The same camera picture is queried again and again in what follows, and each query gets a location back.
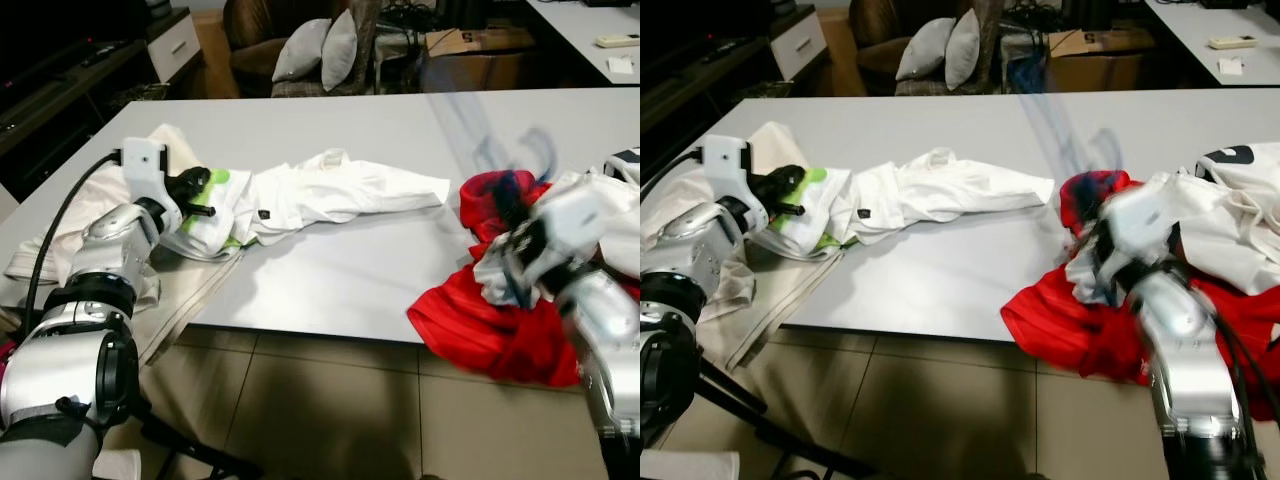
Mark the white t-shirt colourful print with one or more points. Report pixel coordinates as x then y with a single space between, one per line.
945 190
340 190

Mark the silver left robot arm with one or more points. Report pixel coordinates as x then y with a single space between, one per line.
105 240
690 235

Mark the bright red jersey garment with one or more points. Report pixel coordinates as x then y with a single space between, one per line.
1070 325
470 320

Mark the white garment black logo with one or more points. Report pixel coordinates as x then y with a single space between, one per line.
1240 220
610 195

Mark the cream seamed garment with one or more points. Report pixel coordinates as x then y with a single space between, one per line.
730 300
35 255

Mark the black tv cabinet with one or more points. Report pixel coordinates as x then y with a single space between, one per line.
60 90
680 90

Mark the white drawer cabinet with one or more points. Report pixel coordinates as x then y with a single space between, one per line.
172 45
797 42

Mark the brown armchair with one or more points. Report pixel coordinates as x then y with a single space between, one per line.
875 35
250 40

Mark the long grey table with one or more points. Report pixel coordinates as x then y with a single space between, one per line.
380 270
960 270

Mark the grey pillow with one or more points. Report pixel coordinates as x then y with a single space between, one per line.
925 50
300 52
340 48
962 48

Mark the small white card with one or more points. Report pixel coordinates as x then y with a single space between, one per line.
1230 66
620 65

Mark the brown cardboard box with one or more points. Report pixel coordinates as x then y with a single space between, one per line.
1100 45
470 45

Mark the white remote control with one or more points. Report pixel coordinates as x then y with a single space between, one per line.
1228 42
617 41

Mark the white side table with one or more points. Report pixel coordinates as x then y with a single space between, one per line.
590 25
1210 30

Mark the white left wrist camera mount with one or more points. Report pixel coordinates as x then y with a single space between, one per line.
728 165
143 165

